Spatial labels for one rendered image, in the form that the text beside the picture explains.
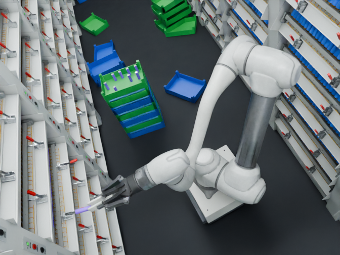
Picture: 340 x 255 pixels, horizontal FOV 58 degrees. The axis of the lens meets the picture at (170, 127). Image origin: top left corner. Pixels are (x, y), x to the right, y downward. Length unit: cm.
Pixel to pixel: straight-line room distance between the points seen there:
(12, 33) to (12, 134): 70
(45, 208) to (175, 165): 52
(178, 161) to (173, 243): 97
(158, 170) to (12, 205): 50
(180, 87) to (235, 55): 141
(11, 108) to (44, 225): 49
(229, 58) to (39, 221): 97
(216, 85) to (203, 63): 156
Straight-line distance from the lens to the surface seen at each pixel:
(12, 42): 177
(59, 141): 170
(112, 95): 209
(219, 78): 127
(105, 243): 180
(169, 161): 116
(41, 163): 142
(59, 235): 142
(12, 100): 144
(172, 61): 292
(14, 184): 116
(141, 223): 214
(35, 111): 153
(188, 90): 261
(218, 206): 173
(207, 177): 157
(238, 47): 132
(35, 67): 189
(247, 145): 141
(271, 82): 125
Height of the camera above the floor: 192
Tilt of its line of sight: 52 degrees down
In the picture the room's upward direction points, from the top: 24 degrees counter-clockwise
